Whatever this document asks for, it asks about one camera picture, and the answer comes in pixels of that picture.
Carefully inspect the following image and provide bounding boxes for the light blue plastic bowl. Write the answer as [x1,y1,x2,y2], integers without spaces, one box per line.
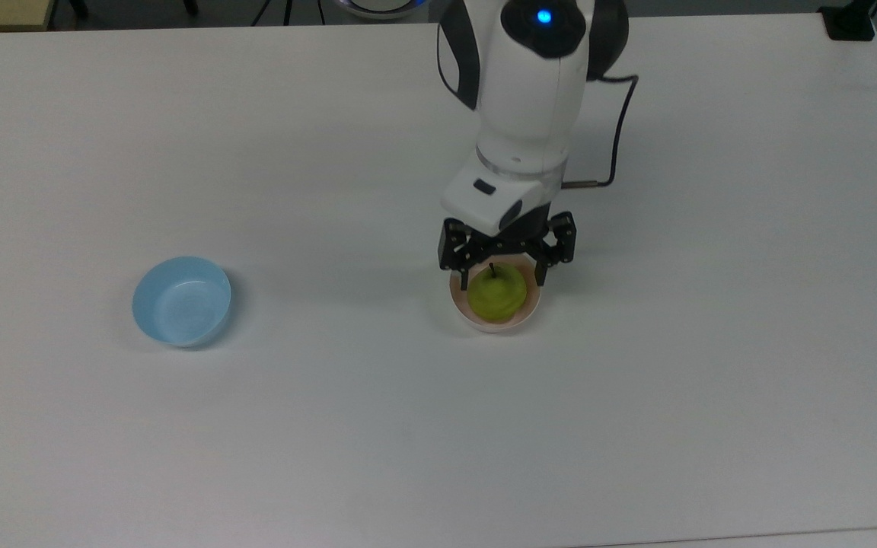
[132,256,232,349]

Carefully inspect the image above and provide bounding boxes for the white robot base blue ring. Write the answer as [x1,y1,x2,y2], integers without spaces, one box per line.
[334,0,430,21]

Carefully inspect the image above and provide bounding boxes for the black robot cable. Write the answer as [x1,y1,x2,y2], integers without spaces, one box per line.
[563,72,640,189]

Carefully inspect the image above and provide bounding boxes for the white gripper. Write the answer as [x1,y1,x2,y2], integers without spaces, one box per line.
[438,161,578,293]

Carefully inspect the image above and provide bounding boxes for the pink plastic bowl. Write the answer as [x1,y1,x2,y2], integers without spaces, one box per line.
[449,256,543,334]

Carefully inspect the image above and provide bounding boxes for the green pear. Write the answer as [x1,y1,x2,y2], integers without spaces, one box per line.
[467,263,528,323]

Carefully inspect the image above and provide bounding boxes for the black tripod legs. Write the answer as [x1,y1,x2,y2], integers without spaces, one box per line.
[250,0,319,27]

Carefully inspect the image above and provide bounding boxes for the black table clamp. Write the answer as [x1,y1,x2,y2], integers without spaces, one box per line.
[818,0,877,42]

